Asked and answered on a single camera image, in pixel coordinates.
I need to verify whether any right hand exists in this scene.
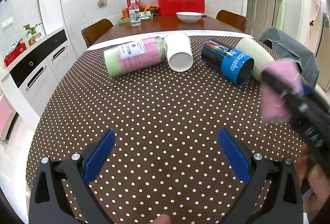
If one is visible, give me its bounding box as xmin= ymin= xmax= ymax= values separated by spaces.
xmin=295 ymin=144 xmax=329 ymax=223

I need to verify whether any clear spray bottle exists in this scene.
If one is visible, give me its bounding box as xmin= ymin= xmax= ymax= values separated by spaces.
xmin=127 ymin=0 xmax=141 ymax=26

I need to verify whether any pink board on floor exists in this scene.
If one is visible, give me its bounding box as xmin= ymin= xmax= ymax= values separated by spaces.
xmin=0 ymin=94 xmax=16 ymax=140

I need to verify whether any cream white cup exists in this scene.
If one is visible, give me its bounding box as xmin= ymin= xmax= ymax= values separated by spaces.
xmin=236 ymin=38 xmax=275 ymax=83

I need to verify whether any brown chair right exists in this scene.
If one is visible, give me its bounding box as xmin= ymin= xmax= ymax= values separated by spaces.
xmin=216 ymin=10 xmax=247 ymax=32

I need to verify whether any brown polka dot tablecloth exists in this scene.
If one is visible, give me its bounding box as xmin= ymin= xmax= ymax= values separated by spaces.
xmin=26 ymin=36 xmax=302 ymax=223

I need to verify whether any blue black printed cup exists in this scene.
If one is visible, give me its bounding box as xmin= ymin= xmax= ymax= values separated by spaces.
xmin=201 ymin=39 xmax=255 ymax=86

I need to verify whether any grey jacket on chair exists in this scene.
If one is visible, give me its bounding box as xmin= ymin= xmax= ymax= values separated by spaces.
xmin=259 ymin=28 xmax=320 ymax=89

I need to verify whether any white black sideboard cabinet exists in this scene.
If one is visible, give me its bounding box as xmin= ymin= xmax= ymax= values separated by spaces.
xmin=1 ymin=28 xmax=76 ymax=118

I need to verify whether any brown chair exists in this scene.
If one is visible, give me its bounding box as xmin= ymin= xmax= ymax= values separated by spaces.
xmin=81 ymin=19 xmax=113 ymax=48
xmin=216 ymin=10 xmax=247 ymax=32

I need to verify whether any green tray on table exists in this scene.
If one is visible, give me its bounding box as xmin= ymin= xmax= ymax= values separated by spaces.
xmin=118 ymin=11 xmax=153 ymax=24

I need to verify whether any orange small box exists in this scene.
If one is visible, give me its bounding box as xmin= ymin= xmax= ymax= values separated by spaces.
xmin=122 ymin=8 xmax=129 ymax=19

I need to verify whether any red box on cabinet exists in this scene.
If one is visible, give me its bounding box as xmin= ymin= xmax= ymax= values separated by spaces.
xmin=4 ymin=39 xmax=26 ymax=67

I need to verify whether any white paper cup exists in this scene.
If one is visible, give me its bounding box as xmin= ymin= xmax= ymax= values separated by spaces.
xmin=164 ymin=32 xmax=193 ymax=72

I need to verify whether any left hand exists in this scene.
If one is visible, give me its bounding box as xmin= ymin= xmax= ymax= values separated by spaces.
xmin=150 ymin=214 xmax=171 ymax=224

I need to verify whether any brown chair left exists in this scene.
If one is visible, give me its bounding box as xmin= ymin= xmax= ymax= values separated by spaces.
xmin=81 ymin=19 xmax=113 ymax=48

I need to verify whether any green pink paper jar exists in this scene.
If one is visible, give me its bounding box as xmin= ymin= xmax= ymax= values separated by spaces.
xmin=104 ymin=36 xmax=166 ymax=78

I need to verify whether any small potted plant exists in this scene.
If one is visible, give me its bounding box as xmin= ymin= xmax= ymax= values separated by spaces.
xmin=24 ymin=23 xmax=42 ymax=46

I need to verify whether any red gift bag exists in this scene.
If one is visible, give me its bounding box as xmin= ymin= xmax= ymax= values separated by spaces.
xmin=158 ymin=0 xmax=205 ymax=16

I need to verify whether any white ceramic bowl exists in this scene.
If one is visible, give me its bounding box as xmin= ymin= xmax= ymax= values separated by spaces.
xmin=176 ymin=12 xmax=203 ymax=23

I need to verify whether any clear cup with pink paper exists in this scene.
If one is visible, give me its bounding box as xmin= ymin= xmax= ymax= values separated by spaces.
xmin=261 ymin=59 xmax=303 ymax=122

